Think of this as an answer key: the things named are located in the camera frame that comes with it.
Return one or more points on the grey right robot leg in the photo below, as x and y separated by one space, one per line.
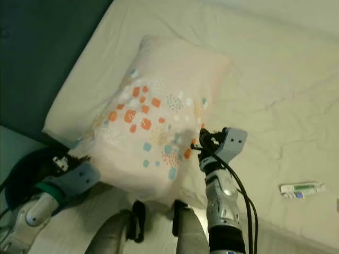
190 233

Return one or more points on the pink patterned pillow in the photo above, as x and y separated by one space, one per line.
159 90

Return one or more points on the grey robot leg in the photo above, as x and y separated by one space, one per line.
111 233
190 233

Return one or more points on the grey left robot leg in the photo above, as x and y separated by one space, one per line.
111 233

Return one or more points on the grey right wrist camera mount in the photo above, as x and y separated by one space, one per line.
234 143

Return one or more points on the white green tube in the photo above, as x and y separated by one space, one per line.
302 189

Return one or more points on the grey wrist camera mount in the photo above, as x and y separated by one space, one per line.
82 180
234 143

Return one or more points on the dark blue trash bin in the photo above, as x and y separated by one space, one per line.
21 180

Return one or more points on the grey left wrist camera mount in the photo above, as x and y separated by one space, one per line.
82 180

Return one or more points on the teal fabric headboard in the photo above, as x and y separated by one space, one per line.
32 63

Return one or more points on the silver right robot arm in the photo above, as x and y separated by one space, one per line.
222 201

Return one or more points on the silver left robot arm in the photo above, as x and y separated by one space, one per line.
37 217

